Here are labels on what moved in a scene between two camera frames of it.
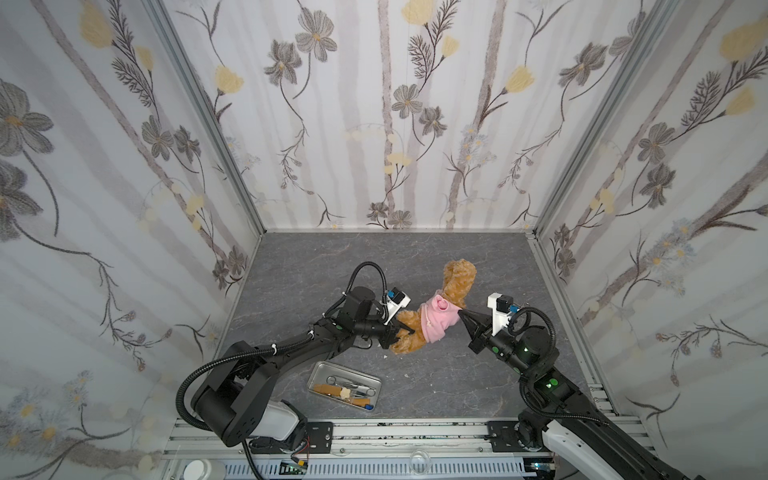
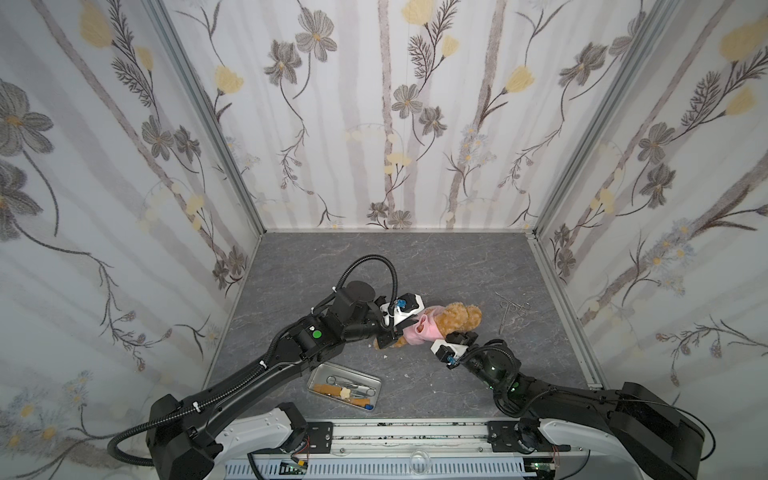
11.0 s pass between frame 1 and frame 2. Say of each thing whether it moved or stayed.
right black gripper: moved
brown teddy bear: moved
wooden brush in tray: stayed
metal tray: stayed
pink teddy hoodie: moved
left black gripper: stayed
